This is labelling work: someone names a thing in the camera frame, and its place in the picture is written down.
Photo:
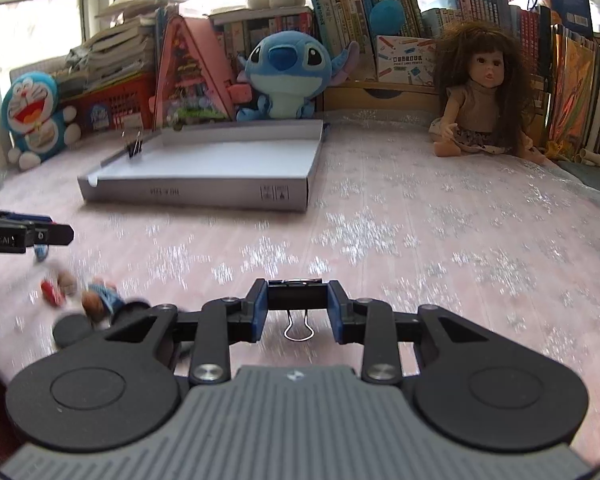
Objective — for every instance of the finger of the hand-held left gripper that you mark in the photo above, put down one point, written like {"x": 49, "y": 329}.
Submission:
{"x": 52, "y": 235}
{"x": 27, "y": 217}

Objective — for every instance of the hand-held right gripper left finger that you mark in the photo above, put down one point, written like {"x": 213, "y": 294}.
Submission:
{"x": 260, "y": 310}

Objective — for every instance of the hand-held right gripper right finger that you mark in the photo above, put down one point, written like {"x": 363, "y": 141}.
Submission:
{"x": 337, "y": 315}

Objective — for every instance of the black binder clip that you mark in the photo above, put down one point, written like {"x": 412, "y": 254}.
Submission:
{"x": 297, "y": 296}
{"x": 135, "y": 149}

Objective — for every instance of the small figurine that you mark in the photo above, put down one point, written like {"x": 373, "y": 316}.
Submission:
{"x": 102, "y": 300}

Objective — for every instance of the black round cap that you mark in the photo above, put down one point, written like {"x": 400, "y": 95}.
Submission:
{"x": 132, "y": 307}
{"x": 72, "y": 331}

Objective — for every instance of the shallow grey cardboard box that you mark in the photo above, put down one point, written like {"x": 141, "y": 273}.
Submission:
{"x": 205, "y": 165}

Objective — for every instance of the small blue toy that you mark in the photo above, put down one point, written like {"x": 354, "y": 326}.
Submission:
{"x": 40, "y": 253}

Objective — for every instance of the blue robot cat plush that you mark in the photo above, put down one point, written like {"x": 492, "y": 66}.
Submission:
{"x": 32, "y": 115}

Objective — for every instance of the pink snowflake tablecloth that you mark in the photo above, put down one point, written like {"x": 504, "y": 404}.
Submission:
{"x": 405, "y": 235}

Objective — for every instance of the red basket with sticker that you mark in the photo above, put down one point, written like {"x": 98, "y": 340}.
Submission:
{"x": 110, "y": 105}

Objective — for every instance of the stack of papers and books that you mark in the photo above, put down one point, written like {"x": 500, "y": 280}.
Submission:
{"x": 115, "y": 50}

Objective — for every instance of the pink triangular toy house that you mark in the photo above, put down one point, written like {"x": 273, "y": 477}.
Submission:
{"x": 190, "y": 75}

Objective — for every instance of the wooden drawer unit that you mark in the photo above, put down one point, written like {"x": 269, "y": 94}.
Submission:
{"x": 380, "y": 96}

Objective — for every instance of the blue alien plush toy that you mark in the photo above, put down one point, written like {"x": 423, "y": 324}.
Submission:
{"x": 285, "y": 75}

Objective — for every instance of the white box with pencil print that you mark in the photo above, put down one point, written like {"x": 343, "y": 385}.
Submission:
{"x": 405, "y": 60}

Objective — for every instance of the brown-haired doll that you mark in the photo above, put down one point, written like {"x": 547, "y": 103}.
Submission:
{"x": 480, "y": 90}

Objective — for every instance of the row of dark-spined books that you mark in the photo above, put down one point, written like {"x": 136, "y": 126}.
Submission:
{"x": 260, "y": 25}

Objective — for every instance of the stack of colourful picture books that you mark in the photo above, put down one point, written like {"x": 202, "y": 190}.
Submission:
{"x": 572, "y": 85}

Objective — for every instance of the row of red-spined books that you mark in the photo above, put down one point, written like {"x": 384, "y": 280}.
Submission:
{"x": 495, "y": 15}

